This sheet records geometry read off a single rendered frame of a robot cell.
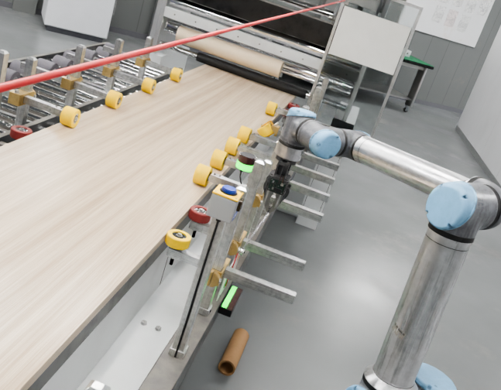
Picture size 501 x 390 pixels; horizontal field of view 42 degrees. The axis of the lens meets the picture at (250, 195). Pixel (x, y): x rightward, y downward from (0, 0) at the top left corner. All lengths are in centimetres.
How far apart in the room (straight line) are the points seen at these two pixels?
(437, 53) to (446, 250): 1100
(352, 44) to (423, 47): 777
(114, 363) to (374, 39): 320
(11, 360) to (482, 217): 111
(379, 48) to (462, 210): 310
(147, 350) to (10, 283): 54
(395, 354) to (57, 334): 84
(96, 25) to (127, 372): 738
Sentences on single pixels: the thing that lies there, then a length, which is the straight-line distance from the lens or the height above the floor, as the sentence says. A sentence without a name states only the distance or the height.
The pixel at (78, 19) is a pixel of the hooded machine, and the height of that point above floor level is 24.
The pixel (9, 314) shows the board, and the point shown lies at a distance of 160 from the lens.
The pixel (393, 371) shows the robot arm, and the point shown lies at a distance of 178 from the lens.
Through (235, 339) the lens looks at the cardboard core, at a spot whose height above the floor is 8.
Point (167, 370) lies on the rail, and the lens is 187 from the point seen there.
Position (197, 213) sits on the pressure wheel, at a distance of 230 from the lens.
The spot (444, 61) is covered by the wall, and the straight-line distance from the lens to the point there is 1270.
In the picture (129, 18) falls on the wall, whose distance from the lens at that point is 1009.
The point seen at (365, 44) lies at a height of 141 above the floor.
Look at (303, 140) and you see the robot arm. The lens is 205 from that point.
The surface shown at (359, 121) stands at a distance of 468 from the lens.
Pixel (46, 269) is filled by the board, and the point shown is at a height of 90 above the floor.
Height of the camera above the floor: 182
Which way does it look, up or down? 21 degrees down
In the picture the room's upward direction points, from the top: 18 degrees clockwise
